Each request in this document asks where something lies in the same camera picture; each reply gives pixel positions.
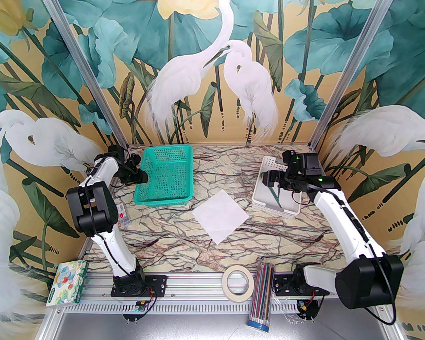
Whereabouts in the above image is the white paper napkin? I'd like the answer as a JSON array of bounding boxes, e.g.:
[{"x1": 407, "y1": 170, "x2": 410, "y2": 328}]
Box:
[{"x1": 191, "y1": 189, "x2": 249, "y2": 245}]

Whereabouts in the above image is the masking tape roll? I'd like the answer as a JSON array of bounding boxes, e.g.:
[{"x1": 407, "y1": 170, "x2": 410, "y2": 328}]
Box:
[{"x1": 222, "y1": 265, "x2": 254, "y2": 300}]

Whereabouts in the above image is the white perforated plastic basket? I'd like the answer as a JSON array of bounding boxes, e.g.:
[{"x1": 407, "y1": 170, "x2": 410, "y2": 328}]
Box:
[{"x1": 252, "y1": 156, "x2": 301, "y2": 219}]

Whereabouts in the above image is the green plastic mesh basket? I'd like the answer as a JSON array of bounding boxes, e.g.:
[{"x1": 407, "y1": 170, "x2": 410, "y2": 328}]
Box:
[{"x1": 134, "y1": 145, "x2": 193, "y2": 205}]

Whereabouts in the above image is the coloured pencil pack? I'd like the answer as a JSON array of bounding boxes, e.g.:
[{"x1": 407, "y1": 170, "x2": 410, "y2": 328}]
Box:
[{"x1": 247, "y1": 260, "x2": 275, "y2": 332}]

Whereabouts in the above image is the aluminium frame post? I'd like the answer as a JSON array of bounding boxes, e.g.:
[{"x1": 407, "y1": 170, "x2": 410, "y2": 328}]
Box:
[
  {"x1": 31, "y1": 0, "x2": 131, "y2": 148},
  {"x1": 310, "y1": 0, "x2": 417, "y2": 149}
]

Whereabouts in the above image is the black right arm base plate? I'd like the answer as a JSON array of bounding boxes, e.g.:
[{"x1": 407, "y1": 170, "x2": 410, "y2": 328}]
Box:
[{"x1": 273, "y1": 273, "x2": 330, "y2": 296}]

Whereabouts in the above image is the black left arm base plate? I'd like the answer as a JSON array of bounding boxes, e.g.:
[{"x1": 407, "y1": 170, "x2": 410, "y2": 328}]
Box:
[{"x1": 112, "y1": 274, "x2": 168, "y2": 297}]

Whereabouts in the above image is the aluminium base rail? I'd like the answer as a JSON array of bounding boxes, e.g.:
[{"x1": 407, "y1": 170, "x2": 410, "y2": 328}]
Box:
[{"x1": 80, "y1": 273, "x2": 356, "y2": 305}]

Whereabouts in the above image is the white slotted cable duct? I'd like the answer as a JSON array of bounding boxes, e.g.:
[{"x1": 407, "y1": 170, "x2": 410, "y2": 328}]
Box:
[{"x1": 85, "y1": 301, "x2": 376, "y2": 314}]

